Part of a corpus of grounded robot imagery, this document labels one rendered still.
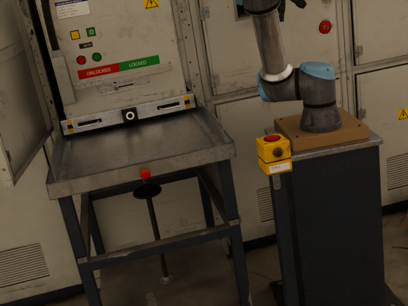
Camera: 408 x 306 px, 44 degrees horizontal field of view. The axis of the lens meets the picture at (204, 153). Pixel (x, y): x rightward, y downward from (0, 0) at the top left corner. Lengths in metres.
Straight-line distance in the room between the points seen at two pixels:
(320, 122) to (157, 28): 0.73
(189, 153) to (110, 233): 0.95
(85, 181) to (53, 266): 0.97
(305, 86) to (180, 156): 0.50
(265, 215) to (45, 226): 1.06
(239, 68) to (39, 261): 1.30
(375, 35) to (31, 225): 1.82
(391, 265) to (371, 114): 0.73
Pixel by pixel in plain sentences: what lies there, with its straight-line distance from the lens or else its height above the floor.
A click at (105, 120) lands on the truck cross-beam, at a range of 2.07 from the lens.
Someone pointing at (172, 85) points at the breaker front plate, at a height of 0.97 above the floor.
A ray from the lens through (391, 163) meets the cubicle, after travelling 2.79.
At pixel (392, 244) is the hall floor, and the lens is 2.67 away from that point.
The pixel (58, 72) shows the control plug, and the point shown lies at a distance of 1.93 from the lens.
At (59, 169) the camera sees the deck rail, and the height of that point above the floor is 0.85.
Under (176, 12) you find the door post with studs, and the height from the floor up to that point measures 1.23.
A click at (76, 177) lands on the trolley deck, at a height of 0.85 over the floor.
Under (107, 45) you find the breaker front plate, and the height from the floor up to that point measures 1.17.
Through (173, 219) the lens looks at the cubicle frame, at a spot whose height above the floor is 0.28.
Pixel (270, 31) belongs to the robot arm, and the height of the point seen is 1.17.
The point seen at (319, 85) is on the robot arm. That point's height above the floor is 0.96.
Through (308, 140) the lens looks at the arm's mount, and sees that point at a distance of 1.80.
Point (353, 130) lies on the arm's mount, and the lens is 1.84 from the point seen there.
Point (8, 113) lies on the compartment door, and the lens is 1.92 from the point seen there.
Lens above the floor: 1.41
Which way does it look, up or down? 20 degrees down
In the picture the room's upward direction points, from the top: 10 degrees counter-clockwise
